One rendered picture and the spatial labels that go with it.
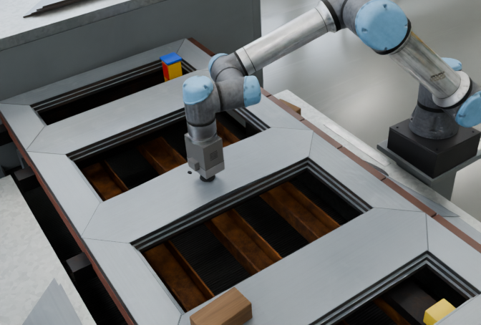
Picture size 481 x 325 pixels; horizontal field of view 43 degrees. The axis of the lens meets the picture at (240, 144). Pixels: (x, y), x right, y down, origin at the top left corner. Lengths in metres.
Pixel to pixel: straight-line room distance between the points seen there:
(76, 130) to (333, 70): 2.20
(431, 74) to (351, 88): 1.98
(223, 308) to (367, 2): 0.80
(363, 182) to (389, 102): 1.92
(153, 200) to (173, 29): 0.94
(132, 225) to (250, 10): 1.27
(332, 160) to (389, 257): 0.38
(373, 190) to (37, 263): 0.90
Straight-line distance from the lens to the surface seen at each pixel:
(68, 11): 2.26
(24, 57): 2.21
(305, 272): 1.43
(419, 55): 1.65
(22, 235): 1.80
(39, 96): 2.18
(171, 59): 2.18
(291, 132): 1.83
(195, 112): 1.50
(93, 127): 1.95
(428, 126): 1.96
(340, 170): 1.70
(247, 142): 1.79
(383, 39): 1.54
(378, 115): 3.43
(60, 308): 1.53
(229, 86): 1.50
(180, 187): 1.65
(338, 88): 3.65
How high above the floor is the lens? 1.93
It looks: 37 degrees down
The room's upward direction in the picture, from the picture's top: 4 degrees counter-clockwise
